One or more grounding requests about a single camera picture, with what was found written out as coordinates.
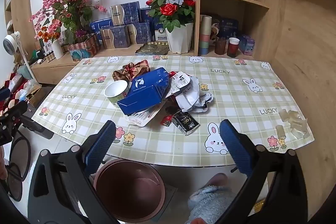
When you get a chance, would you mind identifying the white vase with orange flowers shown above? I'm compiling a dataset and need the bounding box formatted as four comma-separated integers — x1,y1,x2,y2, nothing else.
37,26,65,60

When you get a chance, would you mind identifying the white paper cup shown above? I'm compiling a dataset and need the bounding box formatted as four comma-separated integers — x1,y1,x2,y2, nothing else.
104,80,129,107

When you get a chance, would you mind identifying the wooden shelf unit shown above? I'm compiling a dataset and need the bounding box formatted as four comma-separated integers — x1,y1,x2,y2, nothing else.
190,0,287,62

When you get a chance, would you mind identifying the gold brown wrapper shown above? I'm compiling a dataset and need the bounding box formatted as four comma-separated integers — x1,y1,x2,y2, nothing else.
113,61,151,82

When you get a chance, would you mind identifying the low wooden cabinet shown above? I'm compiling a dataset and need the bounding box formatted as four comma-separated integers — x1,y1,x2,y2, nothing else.
31,43,196,84

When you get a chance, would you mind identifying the gold decorative tray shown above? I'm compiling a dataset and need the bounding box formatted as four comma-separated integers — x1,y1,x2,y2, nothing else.
135,42,169,56

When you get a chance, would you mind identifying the blue paper coffee bag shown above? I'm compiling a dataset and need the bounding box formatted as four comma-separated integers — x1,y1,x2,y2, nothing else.
117,67,171,115

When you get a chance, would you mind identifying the white desk fan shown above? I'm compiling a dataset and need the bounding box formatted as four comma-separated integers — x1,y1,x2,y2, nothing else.
3,31,34,81

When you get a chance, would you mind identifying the brown plastic trash bin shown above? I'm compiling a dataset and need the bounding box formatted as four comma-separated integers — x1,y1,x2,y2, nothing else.
93,158,166,216

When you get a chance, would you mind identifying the gold and blue gift box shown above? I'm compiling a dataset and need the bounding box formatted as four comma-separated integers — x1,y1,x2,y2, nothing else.
127,22,152,45
101,25,130,49
110,1,141,26

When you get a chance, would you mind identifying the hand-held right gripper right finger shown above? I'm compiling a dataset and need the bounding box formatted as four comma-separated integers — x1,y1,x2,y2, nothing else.
218,119,307,224

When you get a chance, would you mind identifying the small light blue box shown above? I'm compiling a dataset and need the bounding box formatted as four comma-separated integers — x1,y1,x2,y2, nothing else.
238,35,256,55

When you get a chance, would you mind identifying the black and white label packet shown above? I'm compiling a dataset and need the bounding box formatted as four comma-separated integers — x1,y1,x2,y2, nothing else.
168,71,192,95

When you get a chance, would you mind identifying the dark blue printed box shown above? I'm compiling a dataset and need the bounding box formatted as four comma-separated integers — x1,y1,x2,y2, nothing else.
211,15,240,41

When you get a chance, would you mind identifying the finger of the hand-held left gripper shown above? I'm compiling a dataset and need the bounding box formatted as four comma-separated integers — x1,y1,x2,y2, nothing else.
2,101,29,122

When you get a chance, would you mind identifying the pile of translucent plastic pieces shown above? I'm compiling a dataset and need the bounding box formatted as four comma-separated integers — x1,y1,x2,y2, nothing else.
276,109,311,139

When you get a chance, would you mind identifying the row of small bottles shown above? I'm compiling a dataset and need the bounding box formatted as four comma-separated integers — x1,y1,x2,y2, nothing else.
39,47,57,63

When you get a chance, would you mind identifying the pile of mixed household items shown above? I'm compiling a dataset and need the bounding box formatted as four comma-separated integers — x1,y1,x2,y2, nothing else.
0,70,42,115

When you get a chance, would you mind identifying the red cup with white rim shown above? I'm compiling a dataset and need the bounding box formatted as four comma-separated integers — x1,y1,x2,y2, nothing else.
227,37,240,58

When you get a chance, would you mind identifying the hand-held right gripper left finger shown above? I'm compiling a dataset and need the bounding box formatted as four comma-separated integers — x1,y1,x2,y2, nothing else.
28,120,118,224

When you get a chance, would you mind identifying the stack of pastel cups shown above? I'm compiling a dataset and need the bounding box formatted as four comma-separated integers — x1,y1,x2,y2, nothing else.
198,15,212,55

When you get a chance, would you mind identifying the patterned tin box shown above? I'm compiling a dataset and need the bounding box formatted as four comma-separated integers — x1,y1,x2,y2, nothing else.
64,33,102,61

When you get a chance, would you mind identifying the red rose plant white pot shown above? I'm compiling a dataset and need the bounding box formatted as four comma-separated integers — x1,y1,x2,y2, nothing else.
146,0,196,54

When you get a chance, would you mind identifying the flat blue box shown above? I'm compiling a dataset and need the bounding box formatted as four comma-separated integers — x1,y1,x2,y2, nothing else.
90,18,113,40

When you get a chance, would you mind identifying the white paper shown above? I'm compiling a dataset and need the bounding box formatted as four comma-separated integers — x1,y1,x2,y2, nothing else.
175,76,214,112

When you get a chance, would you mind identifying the blue box with white label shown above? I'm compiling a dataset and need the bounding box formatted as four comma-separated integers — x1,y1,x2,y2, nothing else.
154,18,168,42

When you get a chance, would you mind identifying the person's fuzzy light blue clothing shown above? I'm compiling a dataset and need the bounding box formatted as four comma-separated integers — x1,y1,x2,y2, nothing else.
188,185,246,224

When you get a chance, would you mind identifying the dark red glass cup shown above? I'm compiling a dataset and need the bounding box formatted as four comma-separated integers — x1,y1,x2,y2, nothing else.
214,38,227,55

